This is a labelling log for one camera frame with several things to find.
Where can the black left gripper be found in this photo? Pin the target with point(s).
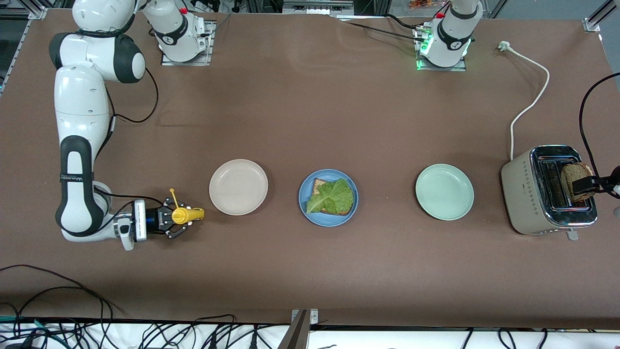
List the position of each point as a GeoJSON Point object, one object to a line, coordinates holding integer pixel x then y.
{"type": "Point", "coordinates": [608, 182]}

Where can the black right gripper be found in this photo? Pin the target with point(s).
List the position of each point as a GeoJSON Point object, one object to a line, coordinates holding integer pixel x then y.
{"type": "Point", "coordinates": [156, 219]}

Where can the yellow mustard squeeze bottle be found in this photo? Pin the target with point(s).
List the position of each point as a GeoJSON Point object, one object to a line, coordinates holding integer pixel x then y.
{"type": "Point", "coordinates": [190, 214]}

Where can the brown bread slice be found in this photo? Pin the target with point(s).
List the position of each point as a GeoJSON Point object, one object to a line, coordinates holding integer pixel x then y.
{"type": "Point", "coordinates": [318, 184]}
{"type": "Point", "coordinates": [570, 173]}

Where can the green lettuce leaf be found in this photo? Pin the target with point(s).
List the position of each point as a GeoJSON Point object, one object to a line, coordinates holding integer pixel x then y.
{"type": "Point", "coordinates": [334, 196]}

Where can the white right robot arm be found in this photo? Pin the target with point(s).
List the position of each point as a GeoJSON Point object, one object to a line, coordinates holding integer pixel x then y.
{"type": "Point", "coordinates": [80, 121]}

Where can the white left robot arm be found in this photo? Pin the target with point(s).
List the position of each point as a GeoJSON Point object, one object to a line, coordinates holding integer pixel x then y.
{"type": "Point", "coordinates": [450, 46]}

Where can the beige plate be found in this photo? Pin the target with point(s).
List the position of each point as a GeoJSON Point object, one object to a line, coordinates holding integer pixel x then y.
{"type": "Point", "coordinates": [238, 187]}

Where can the light green plate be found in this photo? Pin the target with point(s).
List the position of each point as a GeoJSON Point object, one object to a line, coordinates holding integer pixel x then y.
{"type": "Point", "coordinates": [444, 192]}

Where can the blue plate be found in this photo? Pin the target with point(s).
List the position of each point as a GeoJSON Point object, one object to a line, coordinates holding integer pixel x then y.
{"type": "Point", "coordinates": [329, 221]}

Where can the beige chrome toaster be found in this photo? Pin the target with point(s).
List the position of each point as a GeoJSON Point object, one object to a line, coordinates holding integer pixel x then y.
{"type": "Point", "coordinates": [520, 194]}

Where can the aluminium corner profile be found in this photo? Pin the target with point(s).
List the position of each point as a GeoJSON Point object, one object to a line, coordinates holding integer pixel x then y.
{"type": "Point", "coordinates": [592, 24]}

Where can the orange packet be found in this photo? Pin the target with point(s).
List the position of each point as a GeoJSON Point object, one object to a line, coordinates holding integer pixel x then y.
{"type": "Point", "coordinates": [421, 4]}

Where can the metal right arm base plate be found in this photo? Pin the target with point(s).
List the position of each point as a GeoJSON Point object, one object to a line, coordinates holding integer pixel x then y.
{"type": "Point", "coordinates": [169, 62]}

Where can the aluminium profile post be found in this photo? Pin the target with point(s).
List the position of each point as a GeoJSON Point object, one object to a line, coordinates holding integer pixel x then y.
{"type": "Point", "coordinates": [298, 334]}

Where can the aluminium table edge rail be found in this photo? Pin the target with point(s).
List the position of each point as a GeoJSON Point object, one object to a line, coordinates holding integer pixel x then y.
{"type": "Point", "coordinates": [22, 41]}

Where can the aluminium frame block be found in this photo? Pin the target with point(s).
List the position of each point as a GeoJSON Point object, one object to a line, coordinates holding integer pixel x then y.
{"type": "Point", "coordinates": [317, 6]}

